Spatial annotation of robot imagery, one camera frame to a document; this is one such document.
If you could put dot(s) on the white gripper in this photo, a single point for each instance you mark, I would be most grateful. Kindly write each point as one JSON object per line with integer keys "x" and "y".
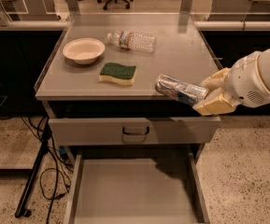
{"x": 246, "y": 79}

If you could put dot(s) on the silver blue redbull can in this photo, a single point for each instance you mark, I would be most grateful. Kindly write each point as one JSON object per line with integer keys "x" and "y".
{"x": 183, "y": 92}

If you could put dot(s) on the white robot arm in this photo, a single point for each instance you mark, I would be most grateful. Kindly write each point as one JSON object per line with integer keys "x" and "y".
{"x": 246, "y": 83}

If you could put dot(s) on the grey top drawer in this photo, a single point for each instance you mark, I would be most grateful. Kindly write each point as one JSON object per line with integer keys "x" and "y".
{"x": 133, "y": 131}

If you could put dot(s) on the grey drawer cabinet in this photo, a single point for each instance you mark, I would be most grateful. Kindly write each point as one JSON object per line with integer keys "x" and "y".
{"x": 72, "y": 91}

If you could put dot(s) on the open grey middle drawer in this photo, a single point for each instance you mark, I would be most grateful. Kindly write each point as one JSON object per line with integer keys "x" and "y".
{"x": 135, "y": 185}

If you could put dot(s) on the green yellow sponge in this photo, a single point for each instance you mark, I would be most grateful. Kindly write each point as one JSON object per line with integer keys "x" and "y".
{"x": 118, "y": 73}

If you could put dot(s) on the clear plastic water bottle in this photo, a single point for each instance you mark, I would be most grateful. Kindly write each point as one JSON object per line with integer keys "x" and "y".
{"x": 133, "y": 41}

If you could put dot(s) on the white paper bowl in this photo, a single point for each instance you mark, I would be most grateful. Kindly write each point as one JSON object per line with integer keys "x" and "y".
{"x": 84, "y": 50}

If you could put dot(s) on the black stand leg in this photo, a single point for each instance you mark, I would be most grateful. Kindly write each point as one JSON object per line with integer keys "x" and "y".
{"x": 22, "y": 210}

